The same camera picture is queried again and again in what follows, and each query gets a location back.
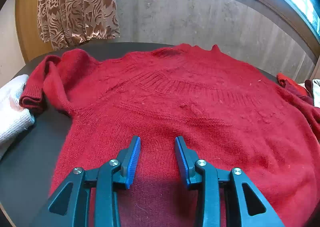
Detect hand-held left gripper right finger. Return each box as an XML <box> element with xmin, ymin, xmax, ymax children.
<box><xmin>175</xmin><ymin>136</ymin><xmax>285</xmax><ymax>227</ymax></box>

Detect orange-red ribbed hem sweater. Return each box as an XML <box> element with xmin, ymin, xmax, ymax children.
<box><xmin>276</xmin><ymin>73</ymin><xmax>307</xmax><ymax>97</ymax></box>

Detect brown wooden panel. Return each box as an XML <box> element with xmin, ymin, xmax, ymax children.
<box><xmin>15</xmin><ymin>0</ymin><xmax>43</xmax><ymax>62</ymax></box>

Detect white knit cloth pink print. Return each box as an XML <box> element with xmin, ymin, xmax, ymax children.
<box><xmin>0</xmin><ymin>74</ymin><xmax>35</xmax><ymax>160</ymax></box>

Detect crimson fuzzy knit sweater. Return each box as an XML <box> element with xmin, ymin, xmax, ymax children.
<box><xmin>19</xmin><ymin>43</ymin><xmax>320</xmax><ymax>227</ymax></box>

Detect brown floral curtain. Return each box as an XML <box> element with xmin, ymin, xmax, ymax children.
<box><xmin>37</xmin><ymin>0</ymin><xmax>120</xmax><ymax>51</ymax></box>

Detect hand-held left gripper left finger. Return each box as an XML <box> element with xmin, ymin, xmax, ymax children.
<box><xmin>30</xmin><ymin>136</ymin><xmax>141</xmax><ymax>227</ymax></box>

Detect maroon garment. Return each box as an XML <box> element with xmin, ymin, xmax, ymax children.
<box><xmin>287</xmin><ymin>79</ymin><xmax>314</xmax><ymax>105</ymax></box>

